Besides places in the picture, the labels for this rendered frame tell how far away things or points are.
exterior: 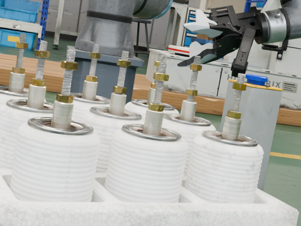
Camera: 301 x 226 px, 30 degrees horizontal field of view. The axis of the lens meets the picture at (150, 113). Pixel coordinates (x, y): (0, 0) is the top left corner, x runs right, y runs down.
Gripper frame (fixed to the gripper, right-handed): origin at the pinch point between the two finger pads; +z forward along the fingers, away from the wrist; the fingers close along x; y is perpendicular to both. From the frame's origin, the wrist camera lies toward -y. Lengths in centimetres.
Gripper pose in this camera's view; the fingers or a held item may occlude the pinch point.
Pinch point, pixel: (180, 49)
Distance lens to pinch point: 125.8
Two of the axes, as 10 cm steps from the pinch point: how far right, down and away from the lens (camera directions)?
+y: -2.3, -8.6, 4.7
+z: -9.7, 1.8, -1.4
